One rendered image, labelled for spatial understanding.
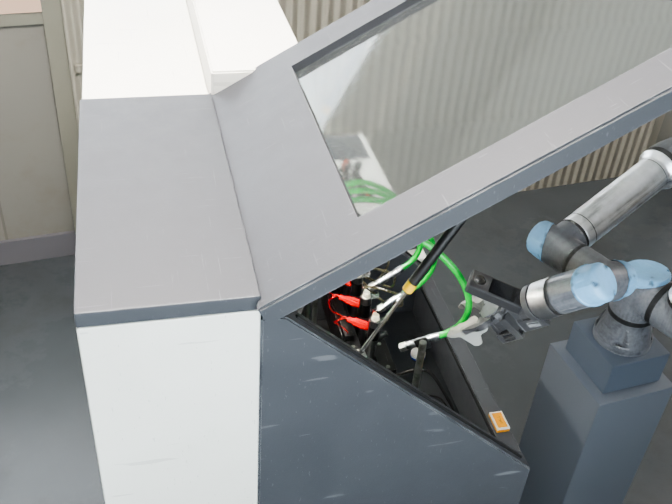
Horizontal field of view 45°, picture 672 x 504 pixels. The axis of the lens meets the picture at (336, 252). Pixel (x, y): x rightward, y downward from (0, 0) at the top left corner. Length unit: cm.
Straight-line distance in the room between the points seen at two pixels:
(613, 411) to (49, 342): 218
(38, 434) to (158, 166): 173
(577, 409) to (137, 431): 128
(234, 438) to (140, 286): 36
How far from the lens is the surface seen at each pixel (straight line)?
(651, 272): 216
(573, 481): 246
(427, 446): 165
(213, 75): 184
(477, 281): 161
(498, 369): 341
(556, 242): 167
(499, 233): 417
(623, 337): 222
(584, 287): 152
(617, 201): 176
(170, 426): 146
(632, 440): 246
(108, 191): 153
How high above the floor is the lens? 232
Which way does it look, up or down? 37 degrees down
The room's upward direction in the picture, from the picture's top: 5 degrees clockwise
